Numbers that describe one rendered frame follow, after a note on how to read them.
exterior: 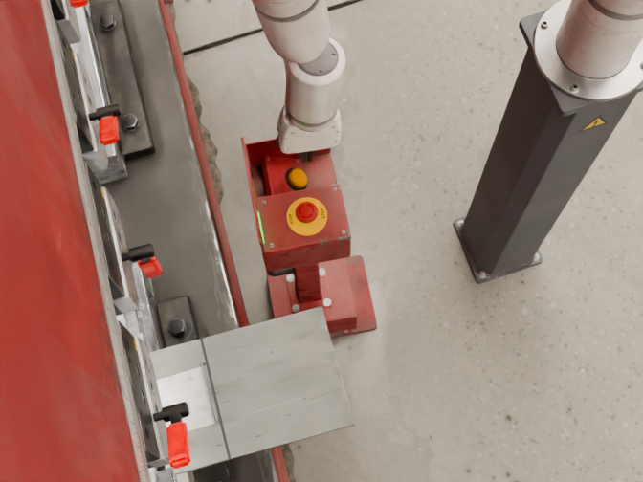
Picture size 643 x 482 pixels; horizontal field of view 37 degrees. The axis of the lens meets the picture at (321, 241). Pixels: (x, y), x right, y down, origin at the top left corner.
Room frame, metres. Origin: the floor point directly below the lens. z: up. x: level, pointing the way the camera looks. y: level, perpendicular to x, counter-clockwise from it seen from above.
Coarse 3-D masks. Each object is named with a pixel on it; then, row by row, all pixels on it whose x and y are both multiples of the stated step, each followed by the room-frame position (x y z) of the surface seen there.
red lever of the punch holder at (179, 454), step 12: (168, 408) 0.18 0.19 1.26; (180, 408) 0.18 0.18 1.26; (156, 420) 0.17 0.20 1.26; (168, 420) 0.16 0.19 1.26; (180, 420) 0.16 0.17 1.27; (168, 432) 0.15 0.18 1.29; (180, 432) 0.14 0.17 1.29; (168, 444) 0.13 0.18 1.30; (180, 444) 0.13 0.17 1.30; (168, 456) 0.12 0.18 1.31; (180, 456) 0.12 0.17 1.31
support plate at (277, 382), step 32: (288, 320) 0.34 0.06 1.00; (320, 320) 0.33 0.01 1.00; (160, 352) 0.30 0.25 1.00; (192, 352) 0.30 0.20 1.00; (224, 352) 0.30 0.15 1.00; (256, 352) 0.29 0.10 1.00; (288, 352) 0.29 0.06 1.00; (320, 352) 0.29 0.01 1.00; (224, 384) 0.25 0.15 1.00; (256, 384) 0.24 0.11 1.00; (288, 384) 0.24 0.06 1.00; (320, 384) 0.24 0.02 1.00; (224, 416) 0.20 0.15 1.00; (256, 416) 0.20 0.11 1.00; (288, 416) 0.20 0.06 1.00; (320, 416) 0.19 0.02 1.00; (352, 416) 0.19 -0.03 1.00; (192, 448) 0.16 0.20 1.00; (224, 448) 0.16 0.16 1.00; (256, 448) 0.15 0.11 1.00
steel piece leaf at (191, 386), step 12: (192, 372) 0.27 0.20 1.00; (204, 372) 0.26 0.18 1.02; (168, 384) 0.25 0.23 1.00; (180, 384) 0.25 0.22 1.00; (192, 384) 0.25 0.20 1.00; (204, 384) 0.25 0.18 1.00; (168, 396) 0.24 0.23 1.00; (180, 396) 0.23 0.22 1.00; (192, 396) 0.23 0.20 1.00; (204, 396) 0.23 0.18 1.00; (192, 408) 0.22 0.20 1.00; (204, 408) 0.21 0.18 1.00; (192, 420) 0.20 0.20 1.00; (204, 420) 0.20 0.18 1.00; (216, 420) 0.20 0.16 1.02
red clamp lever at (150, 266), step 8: (136, 248) 0.38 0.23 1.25; (144, 248) 0.38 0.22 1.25; (152, 248) 0.38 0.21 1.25; (128, 256) 0.37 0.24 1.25; (136, 256) 0.37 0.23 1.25; (144, 256) 0.37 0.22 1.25; (152, 256) 0.37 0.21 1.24; (144, 264) 0.37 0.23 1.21; (152, 264) 0.37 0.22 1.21; (160, 264) 0.38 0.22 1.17; (144, 272) 0.37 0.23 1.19; (152, 272) 0.37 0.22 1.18; (160, 272) 0.37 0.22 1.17
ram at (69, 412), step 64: (0, 0) 0.51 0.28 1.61; (0, 64) 0.42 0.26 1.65; (0, 128) 0.34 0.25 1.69; (64, 128) 0.47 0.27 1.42; (0, 192) 0.27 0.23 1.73; (64, 192) 0.36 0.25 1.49; (0, 256) 0.21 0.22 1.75; (64, 256) 0.28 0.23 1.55; (0, 320) 0.16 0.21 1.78; (64, 320) 0.20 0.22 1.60; (0, 384) 0.11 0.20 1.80; (64, 384) 0.14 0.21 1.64; (128, 384) 0.19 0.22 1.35; (0, 448) 0.07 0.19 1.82; (64, 448) 0.09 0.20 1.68; (128, 448) 0.11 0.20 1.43
